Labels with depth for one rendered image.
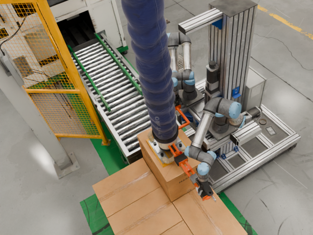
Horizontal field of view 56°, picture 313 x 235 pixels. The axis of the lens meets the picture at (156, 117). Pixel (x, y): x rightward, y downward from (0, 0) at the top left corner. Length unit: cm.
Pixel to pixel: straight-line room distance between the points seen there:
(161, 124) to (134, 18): 93
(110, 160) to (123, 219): 120
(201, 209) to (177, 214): 23
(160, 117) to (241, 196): 166
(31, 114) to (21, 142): 141
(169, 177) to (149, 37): 129
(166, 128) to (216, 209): 95
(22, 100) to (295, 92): 353
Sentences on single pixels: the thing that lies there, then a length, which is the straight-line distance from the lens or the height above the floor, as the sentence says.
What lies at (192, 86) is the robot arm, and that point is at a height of 121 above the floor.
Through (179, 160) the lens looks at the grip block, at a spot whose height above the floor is 109.
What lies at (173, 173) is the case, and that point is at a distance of 257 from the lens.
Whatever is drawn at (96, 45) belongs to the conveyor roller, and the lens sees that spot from 484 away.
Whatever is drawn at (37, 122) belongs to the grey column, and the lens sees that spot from 337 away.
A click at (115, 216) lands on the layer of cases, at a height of 54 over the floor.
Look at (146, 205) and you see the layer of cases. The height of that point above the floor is 54.
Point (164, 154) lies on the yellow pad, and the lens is 265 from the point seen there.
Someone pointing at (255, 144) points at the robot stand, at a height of 21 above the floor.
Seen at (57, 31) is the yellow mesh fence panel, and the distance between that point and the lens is 290.
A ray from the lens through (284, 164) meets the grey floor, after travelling 382.
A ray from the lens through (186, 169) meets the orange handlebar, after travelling 241.
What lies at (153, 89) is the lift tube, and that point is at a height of 181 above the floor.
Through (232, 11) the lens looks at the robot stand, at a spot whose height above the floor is 203.
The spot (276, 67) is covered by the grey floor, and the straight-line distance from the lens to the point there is 494.
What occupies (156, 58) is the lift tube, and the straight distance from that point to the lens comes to 181.
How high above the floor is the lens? 318
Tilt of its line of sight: 49 degrees down
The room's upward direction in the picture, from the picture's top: 11 degrees counter-clockwise
